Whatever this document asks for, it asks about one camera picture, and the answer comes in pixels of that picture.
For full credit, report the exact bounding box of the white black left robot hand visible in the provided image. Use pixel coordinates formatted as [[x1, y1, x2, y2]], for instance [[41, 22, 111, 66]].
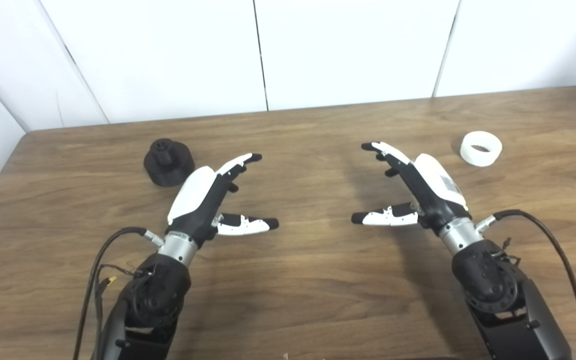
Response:
[[166, 153, 280, 247]]

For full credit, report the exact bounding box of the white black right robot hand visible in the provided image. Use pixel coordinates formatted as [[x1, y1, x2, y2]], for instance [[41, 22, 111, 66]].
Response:
[[351, 142, 472, 237]]

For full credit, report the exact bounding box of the round black part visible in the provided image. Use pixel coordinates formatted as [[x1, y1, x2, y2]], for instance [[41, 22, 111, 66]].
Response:
[[143, 138, 196, 188]]

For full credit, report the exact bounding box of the white ring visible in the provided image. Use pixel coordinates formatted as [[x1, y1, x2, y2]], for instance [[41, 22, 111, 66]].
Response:
[[460, 131, 503, 168]]

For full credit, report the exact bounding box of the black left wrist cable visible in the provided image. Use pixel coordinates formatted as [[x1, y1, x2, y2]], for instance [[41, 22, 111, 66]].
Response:
[[72, 227, 165, 360]]

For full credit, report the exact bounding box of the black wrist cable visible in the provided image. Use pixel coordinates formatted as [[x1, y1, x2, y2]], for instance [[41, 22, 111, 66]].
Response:
[[72, 227, 165, 360], [475, 209, 576, 360]]

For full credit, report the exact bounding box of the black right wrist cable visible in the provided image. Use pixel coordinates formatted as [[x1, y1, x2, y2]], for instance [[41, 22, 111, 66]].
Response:
[[475, 209, 576, 360]]

